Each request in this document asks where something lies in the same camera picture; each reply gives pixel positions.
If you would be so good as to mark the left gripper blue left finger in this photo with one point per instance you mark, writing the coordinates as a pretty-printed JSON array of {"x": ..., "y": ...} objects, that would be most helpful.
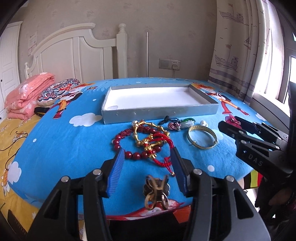
[{"x": 113, "y": 172}]

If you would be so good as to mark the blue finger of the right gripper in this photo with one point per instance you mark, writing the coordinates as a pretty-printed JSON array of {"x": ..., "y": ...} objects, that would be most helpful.
[
  {"x": 245, "y": 138},
  {"x": 264, "y": 131}
]

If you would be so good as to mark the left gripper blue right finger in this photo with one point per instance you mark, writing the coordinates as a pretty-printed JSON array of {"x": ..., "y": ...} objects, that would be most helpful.
[{"x": 180, "y": 170}]

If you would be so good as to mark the red flower hair clip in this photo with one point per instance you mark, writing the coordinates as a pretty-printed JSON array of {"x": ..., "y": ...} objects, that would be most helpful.
[{"x": 231, "y": 120}]

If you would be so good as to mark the black flower brooch gold clip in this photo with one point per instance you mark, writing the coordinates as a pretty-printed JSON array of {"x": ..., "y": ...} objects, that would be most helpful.
[{"x": 156, "y": 190}]

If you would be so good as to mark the white pearl earring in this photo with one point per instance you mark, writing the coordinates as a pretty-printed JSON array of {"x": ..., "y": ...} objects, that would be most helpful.
[{"x": 203, "y": 123}]

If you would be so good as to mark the gold bangle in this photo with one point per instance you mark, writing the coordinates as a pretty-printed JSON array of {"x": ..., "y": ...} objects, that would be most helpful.
[{"x": 202, "y": 137}]

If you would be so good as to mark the pale jade pendant pink knot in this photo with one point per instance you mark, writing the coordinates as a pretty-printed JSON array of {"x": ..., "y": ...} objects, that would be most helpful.
[{"x": 180, "y": 126}]

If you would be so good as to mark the grey shallow tray box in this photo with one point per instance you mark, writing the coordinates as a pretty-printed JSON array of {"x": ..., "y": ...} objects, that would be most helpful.
[{"x": 127, "y": 103}]

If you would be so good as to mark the ship print curtain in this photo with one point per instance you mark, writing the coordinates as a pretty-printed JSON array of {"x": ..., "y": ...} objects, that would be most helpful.
[{"x": 248, "y": 54}]

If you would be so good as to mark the patterned round cushion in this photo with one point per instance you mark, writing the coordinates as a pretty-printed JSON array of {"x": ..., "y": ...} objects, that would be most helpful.
[{"x": 48, "y": 96}]

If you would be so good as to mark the yellow floral bed sheet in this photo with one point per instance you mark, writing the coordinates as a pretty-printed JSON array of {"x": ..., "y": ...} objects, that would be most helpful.
[{"x": 35, "y": 154}]

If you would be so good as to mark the pink folded blanket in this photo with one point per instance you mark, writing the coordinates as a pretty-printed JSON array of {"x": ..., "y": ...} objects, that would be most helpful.
[{"x": 21, "y": 102}]

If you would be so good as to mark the silver metal pole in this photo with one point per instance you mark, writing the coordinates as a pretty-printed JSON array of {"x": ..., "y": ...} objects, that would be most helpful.
[{"x": 147, "y": 54}]

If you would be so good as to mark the white bed headboard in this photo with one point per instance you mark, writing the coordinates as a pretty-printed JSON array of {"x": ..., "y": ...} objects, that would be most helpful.
[{"x": 74, "y": 52}]

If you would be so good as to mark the white wardrobe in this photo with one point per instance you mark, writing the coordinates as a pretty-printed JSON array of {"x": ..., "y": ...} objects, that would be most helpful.
[{"x": 9, "y": 71}]

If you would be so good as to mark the black strap item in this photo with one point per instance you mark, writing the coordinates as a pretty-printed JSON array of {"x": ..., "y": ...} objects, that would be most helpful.
[{"x": 41, "y": 111}]

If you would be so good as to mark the wall socket with plug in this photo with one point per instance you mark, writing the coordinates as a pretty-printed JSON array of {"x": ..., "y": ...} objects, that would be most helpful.
[{"x": 169, "y": 64}]

